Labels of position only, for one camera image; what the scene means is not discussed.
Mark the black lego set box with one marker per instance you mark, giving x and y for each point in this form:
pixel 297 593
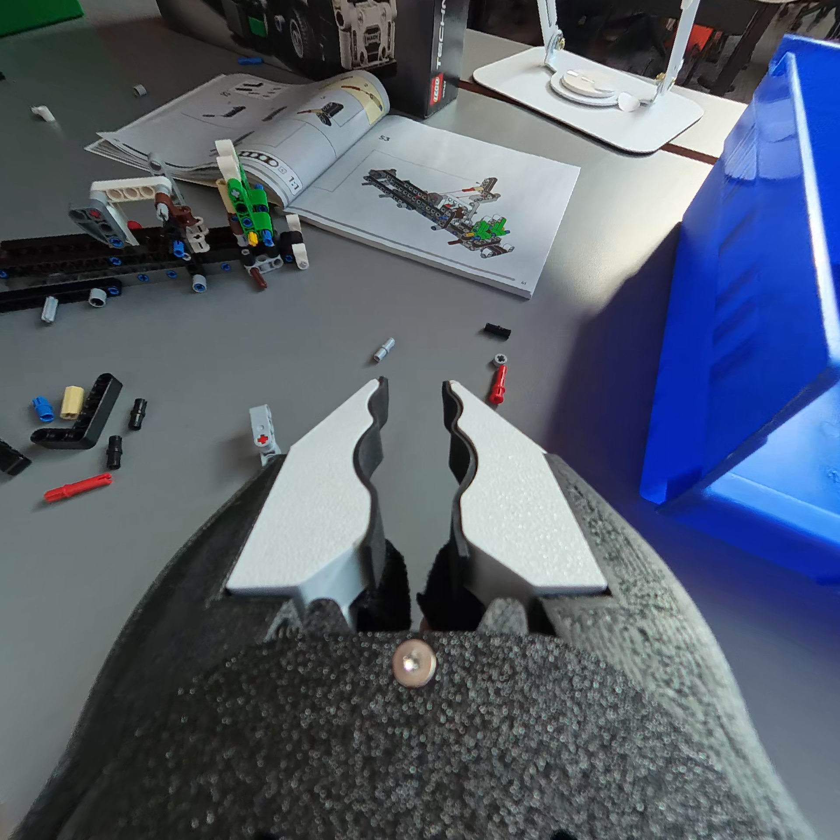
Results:
pixel 420 52

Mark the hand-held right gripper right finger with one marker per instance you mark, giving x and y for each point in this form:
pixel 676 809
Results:
pixel 518 518

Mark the black L-shaped lego beam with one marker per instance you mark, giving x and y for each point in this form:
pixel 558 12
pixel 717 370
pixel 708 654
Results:
pixel 85 430

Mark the black lego pin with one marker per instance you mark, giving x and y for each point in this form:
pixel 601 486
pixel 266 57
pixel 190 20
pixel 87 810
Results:
pixel 137 413
pixel 497 329
pixel 114 451

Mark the white lego piece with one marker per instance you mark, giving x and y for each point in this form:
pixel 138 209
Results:
pixel 43 113

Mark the black lego beam piece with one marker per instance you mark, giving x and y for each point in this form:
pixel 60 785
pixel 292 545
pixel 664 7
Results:
pixel 12 458

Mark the partly built lego chassis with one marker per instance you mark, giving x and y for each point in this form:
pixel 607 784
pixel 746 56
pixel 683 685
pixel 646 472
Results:
pixel 65 256

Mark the blue plastic storage bin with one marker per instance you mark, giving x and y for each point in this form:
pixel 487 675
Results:
pixel 754 262

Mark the red lego axle pin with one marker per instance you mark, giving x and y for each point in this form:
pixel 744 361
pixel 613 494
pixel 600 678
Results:
pixel 498 386

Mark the green board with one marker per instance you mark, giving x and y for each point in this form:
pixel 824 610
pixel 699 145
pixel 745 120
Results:
pixel 33 14

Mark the tan lego connector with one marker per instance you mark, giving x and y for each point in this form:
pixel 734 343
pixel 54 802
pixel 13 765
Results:
pixel 71 401

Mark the white lamp base stand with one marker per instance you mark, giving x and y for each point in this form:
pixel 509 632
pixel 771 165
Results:
pixel 656 124

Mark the grey lego pin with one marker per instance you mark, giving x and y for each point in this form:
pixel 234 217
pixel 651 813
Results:
pixel 384 350

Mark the red lego axle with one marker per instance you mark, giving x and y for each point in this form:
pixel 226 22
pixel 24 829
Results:
pixel 77 487

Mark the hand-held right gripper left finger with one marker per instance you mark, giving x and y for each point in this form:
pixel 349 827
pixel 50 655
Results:
pixel 308 518

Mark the open instruction booklet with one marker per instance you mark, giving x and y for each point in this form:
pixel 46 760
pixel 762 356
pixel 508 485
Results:
pixel 459 249

